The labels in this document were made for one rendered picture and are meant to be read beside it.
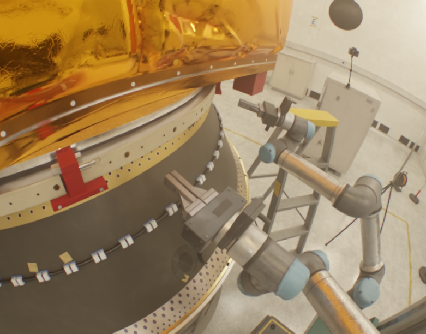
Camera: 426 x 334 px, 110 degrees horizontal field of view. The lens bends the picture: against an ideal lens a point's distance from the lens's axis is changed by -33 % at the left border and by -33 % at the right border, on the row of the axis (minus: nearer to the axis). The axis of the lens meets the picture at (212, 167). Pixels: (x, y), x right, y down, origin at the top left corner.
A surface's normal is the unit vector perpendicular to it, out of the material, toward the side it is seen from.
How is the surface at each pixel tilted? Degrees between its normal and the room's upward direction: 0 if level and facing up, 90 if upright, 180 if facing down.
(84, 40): 91
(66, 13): 82
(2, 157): 90
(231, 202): 10
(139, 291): 62
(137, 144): 90
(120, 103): 90
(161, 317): 43
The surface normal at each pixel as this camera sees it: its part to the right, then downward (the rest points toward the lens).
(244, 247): -0.26, -0.17
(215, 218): 0.26, -0.69
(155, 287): 0.70, 0.08
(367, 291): 0.04, -0.73
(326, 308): -0.86, -0.37
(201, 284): 0.65, -0.26
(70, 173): 0.66, 0.53
